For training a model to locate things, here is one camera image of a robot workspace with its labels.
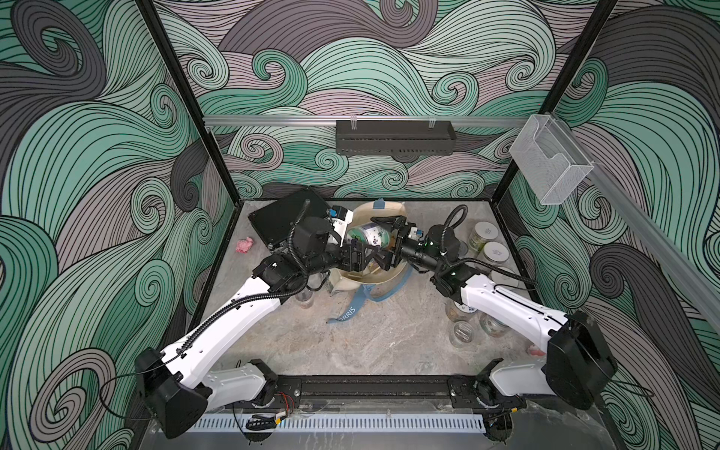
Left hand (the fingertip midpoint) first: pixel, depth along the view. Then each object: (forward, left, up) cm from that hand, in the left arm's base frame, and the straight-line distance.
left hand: (364, 243), depth 69 cm
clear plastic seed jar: (-3, +18, -25) cm, 31 cm away
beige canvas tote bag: (-4, -4, -7) cm, 8 cm away
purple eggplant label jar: (0, -1, +4) cm, 4 cm away
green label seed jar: (+20, -43, -21) cm, 52 cm away
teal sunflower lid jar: (-8, -29, -24) cm, 38 cm away
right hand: (+2, 0, +1) cm, 2 cm away
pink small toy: (+18, +43, -26) cm, 54 cm away
